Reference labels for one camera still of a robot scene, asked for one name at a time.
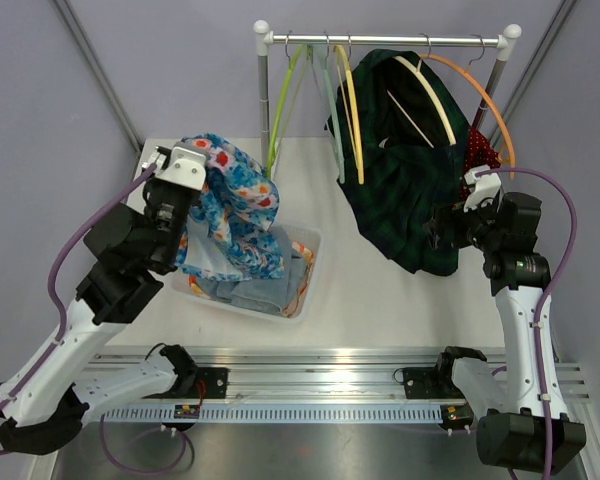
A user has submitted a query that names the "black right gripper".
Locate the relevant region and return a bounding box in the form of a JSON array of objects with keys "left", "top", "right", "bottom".
[{"left": 423, "top": 193, "right": 504, "bottom": 254}]

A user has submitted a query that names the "blue floral skirt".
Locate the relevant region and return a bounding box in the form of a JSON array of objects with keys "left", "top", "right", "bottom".
[{"left": 175, "top": 133, "right": 285, "bottom": 282}]

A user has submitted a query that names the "light blue denim skirt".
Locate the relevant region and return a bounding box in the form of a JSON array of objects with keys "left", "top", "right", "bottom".
[{"left": 189, "top": 227, "right": 308, "bottom": 316}]

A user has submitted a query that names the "orange floral white skirt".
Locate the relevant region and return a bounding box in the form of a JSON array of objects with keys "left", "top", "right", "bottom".
[{"left": 186, "top": 240, "right": 314, "bottom": 318}]

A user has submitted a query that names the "pale green plastic hanger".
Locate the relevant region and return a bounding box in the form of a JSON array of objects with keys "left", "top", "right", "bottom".
[{"left": 307, "top": 31, "right": 346, "bottom": 184}]

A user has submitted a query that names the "yellow plastic hanger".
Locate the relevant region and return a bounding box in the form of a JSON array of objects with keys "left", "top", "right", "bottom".
[{"left": 333, "top": 44, "right": 365, "bottom": 185}]

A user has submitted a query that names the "lime green plastic hanger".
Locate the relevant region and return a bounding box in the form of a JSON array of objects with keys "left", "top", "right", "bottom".
[{"left": 267, "top": 44, "right": 310, "bottom": 179}]

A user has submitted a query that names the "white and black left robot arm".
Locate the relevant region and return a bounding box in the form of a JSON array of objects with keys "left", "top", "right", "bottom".
[{"left": 0, "top": 178, "right": 200, "bottom": 455}]

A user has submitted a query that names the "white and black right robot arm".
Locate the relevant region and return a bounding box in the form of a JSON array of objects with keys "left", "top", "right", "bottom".
[{"left": 394, "top": 192, "right": 586, "bottom": 478}]

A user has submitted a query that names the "red polka dot skirt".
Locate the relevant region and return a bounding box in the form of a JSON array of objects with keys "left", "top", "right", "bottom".
[{"left": 454, "top": 127, "right": 501, "bottom": 201}]

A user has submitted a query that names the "dark green plaid skirt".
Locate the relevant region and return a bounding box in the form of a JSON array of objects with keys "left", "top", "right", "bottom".
[{"left": 336, "top": 49, "right": 469, "bottom": 276}]

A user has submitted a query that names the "cream plastic hanger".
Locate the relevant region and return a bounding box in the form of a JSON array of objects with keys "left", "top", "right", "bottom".
[{"left": 382, "top": 51, "right": 457, "bottom": 148}]

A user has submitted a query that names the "orange plastic hanger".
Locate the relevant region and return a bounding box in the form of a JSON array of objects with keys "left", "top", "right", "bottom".
[{"left": 415, "top": 36, "right": 516, "bottom": 167}]

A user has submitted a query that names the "white plastic mesh basket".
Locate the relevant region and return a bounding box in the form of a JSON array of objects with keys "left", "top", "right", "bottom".
[{"left": 171, "top": 224, "right": 323, "bottom": 324}]

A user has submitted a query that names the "metal clothes rack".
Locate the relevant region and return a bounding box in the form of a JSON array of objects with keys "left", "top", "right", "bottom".
[{"left": 252, "top": 20, "right": 522, "bottom": 158}]

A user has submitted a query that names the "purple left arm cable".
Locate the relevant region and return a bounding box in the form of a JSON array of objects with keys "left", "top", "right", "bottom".
[{"left": 0, "top": 160, "right": 191, "bottom": 473}]

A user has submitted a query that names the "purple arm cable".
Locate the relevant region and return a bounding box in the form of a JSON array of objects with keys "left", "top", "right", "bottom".
[
  {"left": 477, "top": 167, "right": 580, "bottom": 476},
  {"left": 0, "top": 160, "right": 191, "bottom": 473}
]

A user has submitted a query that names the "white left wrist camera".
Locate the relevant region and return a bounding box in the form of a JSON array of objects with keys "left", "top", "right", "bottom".
[{"left": 141, "top": 142, "right": 210, "bottom": 191}]

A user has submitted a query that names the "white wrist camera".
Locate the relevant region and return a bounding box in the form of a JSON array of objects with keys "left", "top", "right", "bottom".
[
  {"left": 463, "top": 165, "right": 501, "bottom": 212},
  {"left": 141, "top": 142, "right": 210, "bottom": 191}
]

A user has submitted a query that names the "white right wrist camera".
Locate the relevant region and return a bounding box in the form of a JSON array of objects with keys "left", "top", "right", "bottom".
[{"left": 463, "top": 165, "right": 501, "bottom": 212}]

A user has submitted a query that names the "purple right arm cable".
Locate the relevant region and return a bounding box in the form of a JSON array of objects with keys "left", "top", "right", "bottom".
[{"left": 477, "top": 167, "right": 580, "bottom": 476}]

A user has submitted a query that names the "aluminium mounting rail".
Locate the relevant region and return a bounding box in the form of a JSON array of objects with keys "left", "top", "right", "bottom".
[{"left": 79, "top": 349, "right": 591, "bottom": 426}]

